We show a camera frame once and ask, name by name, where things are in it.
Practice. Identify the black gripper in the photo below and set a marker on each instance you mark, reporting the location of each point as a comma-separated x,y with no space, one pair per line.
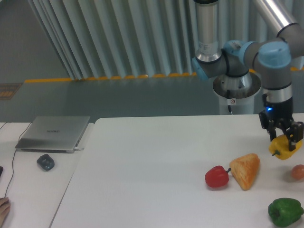
279,115

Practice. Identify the yellow bell pepper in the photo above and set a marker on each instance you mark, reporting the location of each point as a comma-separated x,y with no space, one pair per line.
279,147

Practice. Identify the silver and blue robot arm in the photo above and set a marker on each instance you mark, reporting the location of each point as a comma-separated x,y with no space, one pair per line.
242,68

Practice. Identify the red bell pepper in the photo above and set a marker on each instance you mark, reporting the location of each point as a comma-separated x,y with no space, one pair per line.
217,177

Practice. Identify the green bell pepper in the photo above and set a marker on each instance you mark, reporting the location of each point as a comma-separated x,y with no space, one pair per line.
285,211

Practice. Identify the person's hand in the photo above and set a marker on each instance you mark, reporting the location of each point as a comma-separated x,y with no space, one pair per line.
4,208

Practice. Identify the brown egg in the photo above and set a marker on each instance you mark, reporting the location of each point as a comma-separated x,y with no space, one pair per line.
298,172

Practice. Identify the orange triangular bread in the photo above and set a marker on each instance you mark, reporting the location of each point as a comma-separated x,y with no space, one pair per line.
244,169

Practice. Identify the white USB plug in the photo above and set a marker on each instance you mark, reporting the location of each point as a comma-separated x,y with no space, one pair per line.
78,149

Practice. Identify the white pleated curtain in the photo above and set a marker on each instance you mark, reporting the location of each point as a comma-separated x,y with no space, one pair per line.
135,38

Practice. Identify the silver closed laptop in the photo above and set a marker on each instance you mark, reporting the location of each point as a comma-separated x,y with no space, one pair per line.
53,134

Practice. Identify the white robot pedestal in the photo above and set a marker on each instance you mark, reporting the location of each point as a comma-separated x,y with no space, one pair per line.
236,101

